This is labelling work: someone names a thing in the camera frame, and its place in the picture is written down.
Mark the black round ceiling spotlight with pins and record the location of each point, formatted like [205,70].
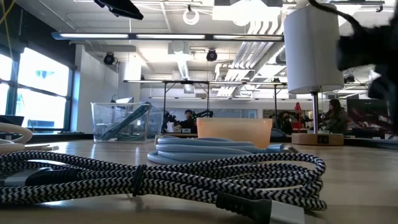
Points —
[109,58]
[211,55]

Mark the large window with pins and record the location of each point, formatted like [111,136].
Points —
[40,74]

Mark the black aluminium table frame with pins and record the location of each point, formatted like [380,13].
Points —
[62,137]

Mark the long linear ceiling light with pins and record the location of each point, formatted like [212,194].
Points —
[93,36]

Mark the white shade wooden base lamp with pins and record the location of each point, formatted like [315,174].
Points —
[311,49]

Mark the orange plastic bin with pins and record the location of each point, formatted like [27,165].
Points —
[234,130]

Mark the person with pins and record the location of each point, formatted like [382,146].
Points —
[337,118]
[188,123]

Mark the dark laptop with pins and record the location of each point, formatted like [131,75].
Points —
[11,119]

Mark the black background station frame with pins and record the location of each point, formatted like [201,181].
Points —
[186,82]

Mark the clear plastic container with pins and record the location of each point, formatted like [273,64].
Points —
[102,115]

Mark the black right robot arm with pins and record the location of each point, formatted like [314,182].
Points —
[367,46]

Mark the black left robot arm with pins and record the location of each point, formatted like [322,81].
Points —
[121,7]

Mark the dark monitor screen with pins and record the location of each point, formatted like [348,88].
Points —
[363,115]

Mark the background black robot arm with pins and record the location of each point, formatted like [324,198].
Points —
[203,113]

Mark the red background object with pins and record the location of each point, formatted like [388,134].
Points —
[298,107]

